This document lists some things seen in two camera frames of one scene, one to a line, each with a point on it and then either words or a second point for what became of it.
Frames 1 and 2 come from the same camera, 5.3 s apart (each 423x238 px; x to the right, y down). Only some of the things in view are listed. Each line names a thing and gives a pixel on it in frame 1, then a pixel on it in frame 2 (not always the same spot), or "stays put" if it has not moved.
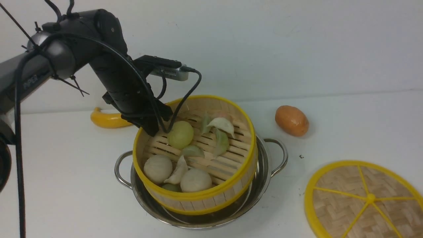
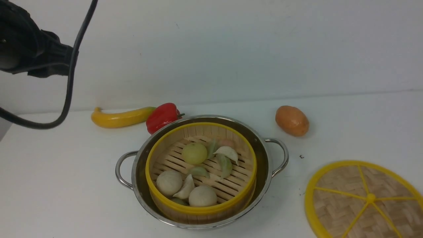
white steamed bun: x=195 y=180 to x=203 y=196
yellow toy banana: x=111 y=120 stays put
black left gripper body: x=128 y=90 to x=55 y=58
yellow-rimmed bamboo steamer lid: x=358 y=199 stays put
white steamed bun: x=157 y=168 to x=169 y=182
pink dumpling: x=223 y=114 to x=226 y=142
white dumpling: x=224 y=125 to x=228 y=152
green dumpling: x=193 y=151 to x=198 y=170
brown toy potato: x=292 y=120 stays put
